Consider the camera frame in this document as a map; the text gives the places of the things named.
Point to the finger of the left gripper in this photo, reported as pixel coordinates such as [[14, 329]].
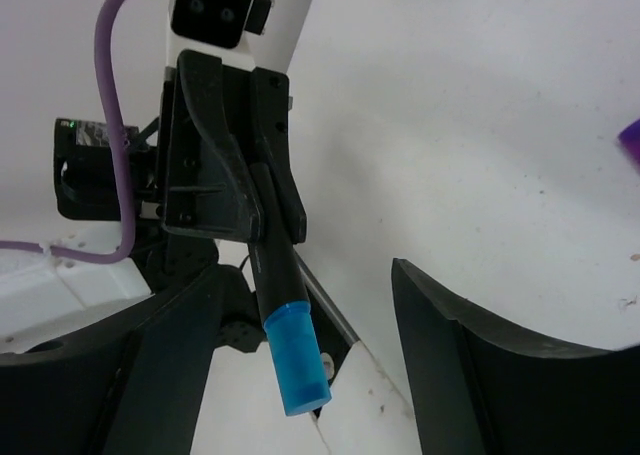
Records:
[[269, 103], [216, 197]]

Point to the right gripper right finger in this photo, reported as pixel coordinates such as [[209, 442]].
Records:
[[481, 384]]

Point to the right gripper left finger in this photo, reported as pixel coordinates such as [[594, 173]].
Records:
[[132, 383]]

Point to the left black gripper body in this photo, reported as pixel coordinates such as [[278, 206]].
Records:
[[168, 166]]

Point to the blue tip black highlighter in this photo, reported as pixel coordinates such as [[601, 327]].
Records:
[[277, 277]]

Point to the blue highlighter cap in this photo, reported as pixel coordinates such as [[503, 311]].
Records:
[[297, 360]]

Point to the purple highlighter cap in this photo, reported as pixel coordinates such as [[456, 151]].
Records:
[[629, 141]]

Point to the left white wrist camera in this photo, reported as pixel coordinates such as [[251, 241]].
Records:
[[216, 27]]

